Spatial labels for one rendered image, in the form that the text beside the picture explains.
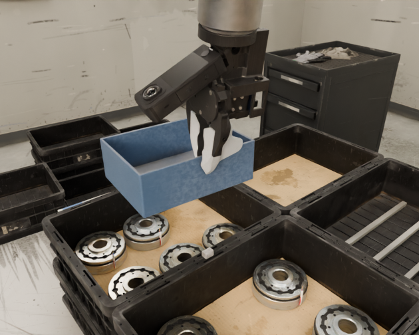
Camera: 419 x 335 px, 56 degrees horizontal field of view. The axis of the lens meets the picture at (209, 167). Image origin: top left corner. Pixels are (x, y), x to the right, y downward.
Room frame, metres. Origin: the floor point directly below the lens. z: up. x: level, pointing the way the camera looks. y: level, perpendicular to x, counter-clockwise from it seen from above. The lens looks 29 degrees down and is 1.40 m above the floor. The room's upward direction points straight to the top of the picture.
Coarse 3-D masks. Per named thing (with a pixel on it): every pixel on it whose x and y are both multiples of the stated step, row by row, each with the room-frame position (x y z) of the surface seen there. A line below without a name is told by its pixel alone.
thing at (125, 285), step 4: (128, 276) 0.55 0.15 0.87; (132, 276) 0.55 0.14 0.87; (136, 276) 0.55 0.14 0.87; (140, 276) 0.55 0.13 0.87; (144, 276) 0.55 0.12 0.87; (124, 280) 0.54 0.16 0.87; (128, 280) 0.54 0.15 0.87; (144, 280) 0.54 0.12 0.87; (124, 284) 0.53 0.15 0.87; (124, 288) 0.52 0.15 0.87; (128, 288) 0.52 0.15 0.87; (132, 288) 0.52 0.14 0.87
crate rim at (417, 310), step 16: (272, 224) 0.63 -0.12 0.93; (304, 224) 0.63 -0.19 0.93; (240, 240) 0.58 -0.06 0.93; (320, 240) 0.58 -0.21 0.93; (224, 256) 0.54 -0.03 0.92; (352, 256) 0.54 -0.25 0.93; (192, 272) 0.50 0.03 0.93; (384, 272) 0.50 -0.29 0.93; (160, 288) 0.46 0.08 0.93; (400, 288) 0.46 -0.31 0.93; (128, 304) 0.43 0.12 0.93; (416, 304) 0.43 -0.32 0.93; (400, 320) 0.40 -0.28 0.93
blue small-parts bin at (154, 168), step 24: (120, 144) 0.59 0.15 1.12; (144, 144) 0.62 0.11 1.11; (168, 144) 0.64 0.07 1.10; (120, 168) 0.51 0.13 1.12; (144, 168) 0.60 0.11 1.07; (168, 168) 0.48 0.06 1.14; (192, 168) 0.50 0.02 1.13; (216, 168) 0.52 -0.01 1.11; (240, 168) 0.55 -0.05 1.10; (120, 192) 0.52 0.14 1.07; (144, 192) 0.46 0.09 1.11; (168, 192) 0.48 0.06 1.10; (192, 192) 0.50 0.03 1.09; (144, 216) 0.46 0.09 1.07
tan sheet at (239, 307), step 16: (240, 288) 0.56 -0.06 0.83; (320, 288) 0.56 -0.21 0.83; (224, 304) 0.52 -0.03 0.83; (240, 304) 0.52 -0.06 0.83; (256, 304) 0.52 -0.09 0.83; (304, 304) 0.52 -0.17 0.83; (320, 304) 0.52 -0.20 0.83; (208, 320) 0.48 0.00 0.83; (224, 320) 0.48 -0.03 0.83; (240, 320) 0.48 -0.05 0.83; (256, 320) 0.48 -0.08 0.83; (272, 320) 0.48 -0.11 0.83; (288, 320) 0.48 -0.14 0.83; (304, 320) 0.48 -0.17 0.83
